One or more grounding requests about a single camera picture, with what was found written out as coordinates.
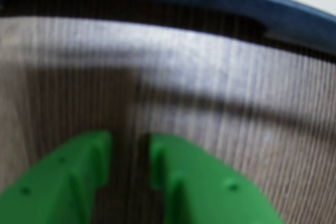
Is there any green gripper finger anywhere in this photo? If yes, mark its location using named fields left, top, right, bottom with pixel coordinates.
left=0, top=129, right=113, bottom=224
left=148, top=132, right=287, bottom=224

